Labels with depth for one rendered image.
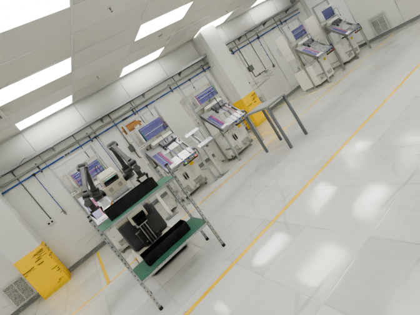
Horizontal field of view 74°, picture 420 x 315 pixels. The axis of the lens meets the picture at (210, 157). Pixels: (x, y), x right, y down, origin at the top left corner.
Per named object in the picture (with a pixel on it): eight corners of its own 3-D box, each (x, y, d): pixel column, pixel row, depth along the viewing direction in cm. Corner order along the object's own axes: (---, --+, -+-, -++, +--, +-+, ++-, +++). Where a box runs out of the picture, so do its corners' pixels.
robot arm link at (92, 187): (87, 158, 303) (77, 161, 300) (85, 162, 291) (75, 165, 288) (101, 192, 321) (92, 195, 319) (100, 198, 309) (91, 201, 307)
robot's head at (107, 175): (100, 183, 337) (95, 175, 326) (115, 172, 345) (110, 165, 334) (106, 189, 329) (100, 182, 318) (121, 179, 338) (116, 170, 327)
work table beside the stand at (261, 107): (291, 148, 452) (266, 106, 438) (265, 152, 515) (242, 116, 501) (308, 133, 469) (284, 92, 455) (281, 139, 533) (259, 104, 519)
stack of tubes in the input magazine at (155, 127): (167, 127, 563) (159, 116, 559) (147, 140, 542) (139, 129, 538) (165, 128, 575) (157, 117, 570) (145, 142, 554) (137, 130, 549)
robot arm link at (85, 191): (88, 164, 298) (77, 167, 295) (86, 161, 293) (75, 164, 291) (93, 197, 273) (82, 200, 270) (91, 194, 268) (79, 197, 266)
